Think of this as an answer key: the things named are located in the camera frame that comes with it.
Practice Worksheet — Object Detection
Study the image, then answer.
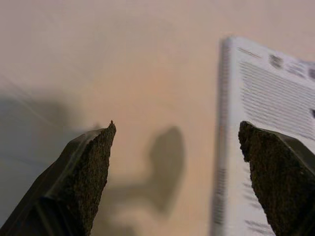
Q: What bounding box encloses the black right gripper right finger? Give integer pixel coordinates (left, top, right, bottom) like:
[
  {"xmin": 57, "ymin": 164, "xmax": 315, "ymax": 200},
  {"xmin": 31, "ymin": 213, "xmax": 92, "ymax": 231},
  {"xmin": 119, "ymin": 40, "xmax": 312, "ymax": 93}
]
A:
[{"xmin": 238, "ymin": 120, "xmax": 315, "ymax": 236}]

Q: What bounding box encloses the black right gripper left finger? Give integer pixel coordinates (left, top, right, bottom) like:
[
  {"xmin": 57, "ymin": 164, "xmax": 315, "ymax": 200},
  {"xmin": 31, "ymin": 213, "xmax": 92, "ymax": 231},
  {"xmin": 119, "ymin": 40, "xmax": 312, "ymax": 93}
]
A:
[{"xmin": 0, "ymin": 119, "xmax": 117, "ymax": 236}]

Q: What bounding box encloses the white printed booklet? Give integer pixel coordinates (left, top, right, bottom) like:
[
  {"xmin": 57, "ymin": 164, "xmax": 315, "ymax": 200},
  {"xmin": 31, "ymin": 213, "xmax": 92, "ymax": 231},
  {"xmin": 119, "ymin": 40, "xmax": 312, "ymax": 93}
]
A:
[{"xmin": 210, "ymin": 36, "xmax": 315, "ymax": 236}]

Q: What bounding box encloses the bed with beige sheet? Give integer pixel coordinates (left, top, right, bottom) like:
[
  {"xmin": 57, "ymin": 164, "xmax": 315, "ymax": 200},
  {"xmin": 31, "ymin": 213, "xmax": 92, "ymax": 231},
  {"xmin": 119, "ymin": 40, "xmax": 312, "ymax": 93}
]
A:
[{"xmin": 0, "ymin": 0, "xmax": 315, "ymax": 236}]

